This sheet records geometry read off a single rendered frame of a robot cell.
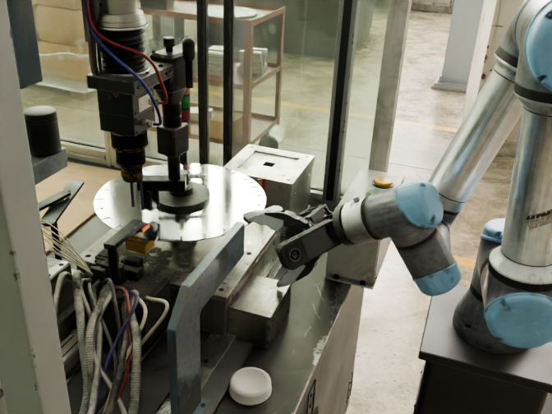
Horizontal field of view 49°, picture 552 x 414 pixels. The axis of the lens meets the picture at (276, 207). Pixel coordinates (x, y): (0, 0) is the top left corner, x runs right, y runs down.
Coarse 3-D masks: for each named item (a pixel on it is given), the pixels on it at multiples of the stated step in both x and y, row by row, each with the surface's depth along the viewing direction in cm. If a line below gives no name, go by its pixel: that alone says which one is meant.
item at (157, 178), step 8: (168, 160) 106; (176, 160) 105; (168, 168) 106; (176, 168) 106; (144, 176) 108; (152, 176) 108; (160, 176) 109; (168, 176) 107; (176, 176) 107; (184, 176) 109; (144, 184) 107; (152, 184) 107; (160, 184) 107; (168, 184) 107; (176, 184) 107; (184, 184) 107; (144, 192) 108; (152, 192) 110; (144, 200) 109; (152, 208) 109
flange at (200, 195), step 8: (192, 184) 118; (200, 184) 122; (160, 192) 118; (168, 192) 117; (176, 192) 115; (184, 192) 116; (192, 192) 117; (200, 192) 118; (208, 192) 119; (160, 200) 115; (168, 200) 115; (176, 200) 115; (184, 200) 115; (192, 200) 115; (200, 200) 115; (208, 200) 117; (168, 208) 114; (176, 208) 113; (184, 208) 113; (192, 208) 114
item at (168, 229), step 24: (144, 168) 130; (192, 168) 130; (216, 168) 131; (120, 192) 119; (216, 192) 121; (240, 192) 121; (120, 216) 111; (144, 216) 111; (168, 216) 111; (192, 216) 112; (216, 216) 112; (240, 216) 113; (168, 240) 104; (192, 240) 104
